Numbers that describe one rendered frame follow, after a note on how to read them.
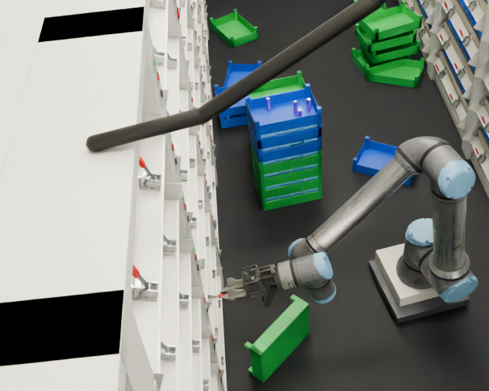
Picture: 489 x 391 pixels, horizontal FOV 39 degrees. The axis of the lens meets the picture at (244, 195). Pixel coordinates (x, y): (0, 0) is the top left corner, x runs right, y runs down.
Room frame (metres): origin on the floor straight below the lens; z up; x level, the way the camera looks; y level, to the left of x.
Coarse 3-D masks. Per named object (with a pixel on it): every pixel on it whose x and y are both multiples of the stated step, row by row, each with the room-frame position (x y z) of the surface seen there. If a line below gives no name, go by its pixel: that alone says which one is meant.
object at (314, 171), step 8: (256, 168) 2.42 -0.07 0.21; (312, 168) 2.36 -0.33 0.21; (320, 168) 2.37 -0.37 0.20; (264, 176) 2.33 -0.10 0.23; (272, 176) 2.34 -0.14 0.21; (280, 176) 2.34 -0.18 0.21; (288, 176) 2.35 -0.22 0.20; (296, 176) 2.35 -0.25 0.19; (304, 176) 2.36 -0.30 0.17; (312, 176) 2.36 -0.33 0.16; (264, 184) 2.33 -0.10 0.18; (272, 184) 2.34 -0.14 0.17
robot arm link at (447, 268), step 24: (432, 168) 1.54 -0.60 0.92; (456, 168) 1.50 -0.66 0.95; (432, 192) 1.54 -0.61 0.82; (456, 192) 1.47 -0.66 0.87; (432, 216) 1.56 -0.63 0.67; (456, 216) 1.50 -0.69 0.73; (456, 240) 1.51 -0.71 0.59; (432, 264) 1.58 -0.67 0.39; (456, 264) 1.52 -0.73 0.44; (456, 288) 1.49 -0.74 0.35
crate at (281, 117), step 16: (272, 96) 2.54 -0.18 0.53; (288, 96) 2.55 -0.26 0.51; (304, 96) 2.56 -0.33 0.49; (256, 112) 2.49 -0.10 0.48; (272, 112) 2.48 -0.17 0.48; (288, 112) 2.46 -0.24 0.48; (304, 112) 2.45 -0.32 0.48; (320, 112) 2.37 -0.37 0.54; (256, 128) 2.33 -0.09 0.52; (272, 128) 2.34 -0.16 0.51; (288, 128) 2.35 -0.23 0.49
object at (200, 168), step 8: (200, 168) 1.84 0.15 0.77; (200, 176) 1.84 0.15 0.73; (200, 184) 1.80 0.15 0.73; (200, 192) 1.75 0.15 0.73; (200, 200) 1.69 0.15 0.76; (200, 208) 1.67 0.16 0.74; (200, 216) 1.63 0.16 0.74; (200, 224) 1.60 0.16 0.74; (200, 232) 1.56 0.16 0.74; (200, 240) 1.52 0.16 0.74; (200, 248) 1.49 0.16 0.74; (200, 256) 1.45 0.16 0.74; (200, 272) 1.39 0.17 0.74; (208, 304) 1.24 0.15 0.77
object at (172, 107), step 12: (168, 24) 1.84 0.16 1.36; (180, 24) 1.84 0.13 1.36; (168, 36) 1.84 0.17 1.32; (168, 48) 1.78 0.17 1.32; (168, 60) 1.68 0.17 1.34; (168, 72) 1.65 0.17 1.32; (168, 84) 1.59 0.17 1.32; (168, 96) 1.54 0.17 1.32; (168, 108) 1.48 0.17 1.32; (180, 156) 1.24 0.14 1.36
